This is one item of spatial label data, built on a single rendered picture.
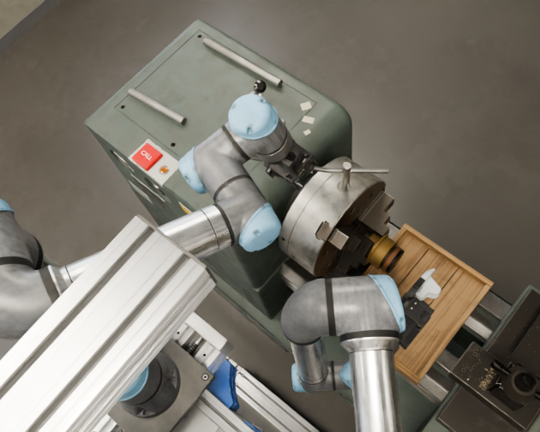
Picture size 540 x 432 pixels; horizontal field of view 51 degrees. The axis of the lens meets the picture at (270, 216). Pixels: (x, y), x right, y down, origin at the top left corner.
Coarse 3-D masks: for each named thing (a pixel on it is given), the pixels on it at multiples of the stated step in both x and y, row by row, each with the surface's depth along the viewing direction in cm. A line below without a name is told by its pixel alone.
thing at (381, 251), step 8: (376, 240) 146; (384, 240) 145; (392, 240) 146; (376, 248) 144; (384, 248) 144; (392, 248) 145; (400, 248) 146; (368, 256) 145; (376, 256) 144; (384, 256) 143; (392, 256) 143; (400, 256) 148; (376, 264) 145; (384, 264) 144; (392, 264) 143
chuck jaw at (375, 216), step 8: (384, 192) 152; (376, 200) 151; (384, 200) 151; (392, 200) 150; (368, 208) 151; (376, 208) 150; (384, 208) 150; (360, 216) 151; (368, 216) 150; (376, 216) 150; (384, 216) 149; (360, 224) 152; (368, 224) 149; (376, 224) 149; (384, 224) 148; (376, 232) 148; (384, 232) 147
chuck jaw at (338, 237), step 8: (328, 224) 138; (320, 232) 139; (328, 232) 138; (336, 232) 139; (344, 232) 139; (352, 232) 143; (360, 232) 146; (328, 240) 140; (336, 240) 139; (344, 240) 138; (352, 240) 142; (360, 240) 141; (368, 240) 144; (344, 248) 140; (352, 248) 142; (360, 248) 144; (368, 248) 143
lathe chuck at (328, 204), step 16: (336, 176) 142; (352, 176) 143; (368, 176) 145; (320, 192) 140; (336, 192) 139; (352, 192) 139; (368, 192) 143; (304, 208) 140; (320, 208) 139; (336, 208) 138; (352, 208) 140; (304, 224) 141; (320, 224) 138; (336, 224) 137; (352, 224) 156; (304, 240) 142; (320, 240) 139; (304, 256) 144; (320, 256) 143; (336, 256) 155; (320, 272) 152
